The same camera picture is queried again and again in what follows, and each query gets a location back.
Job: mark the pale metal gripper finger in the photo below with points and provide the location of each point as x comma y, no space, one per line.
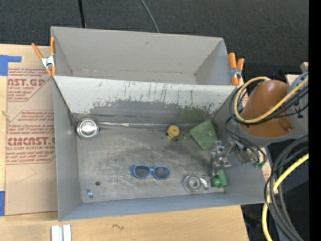
217,149
220,165

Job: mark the small green toy block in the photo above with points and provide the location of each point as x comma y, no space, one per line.
220,181

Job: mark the green flat block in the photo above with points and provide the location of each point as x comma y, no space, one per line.
204,134

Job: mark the yellow tape measure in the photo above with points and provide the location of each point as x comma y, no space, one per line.
173,131

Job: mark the blue sunglasses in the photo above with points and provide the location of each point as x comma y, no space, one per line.
150,172

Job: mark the grey metal bin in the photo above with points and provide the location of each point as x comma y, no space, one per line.
120,157

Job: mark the shiny silver metal bowl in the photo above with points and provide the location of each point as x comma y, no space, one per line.
87,128

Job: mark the small blue clip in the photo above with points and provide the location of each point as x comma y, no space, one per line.
89,193

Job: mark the brown cardboard board, red print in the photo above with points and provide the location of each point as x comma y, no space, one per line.
30,179

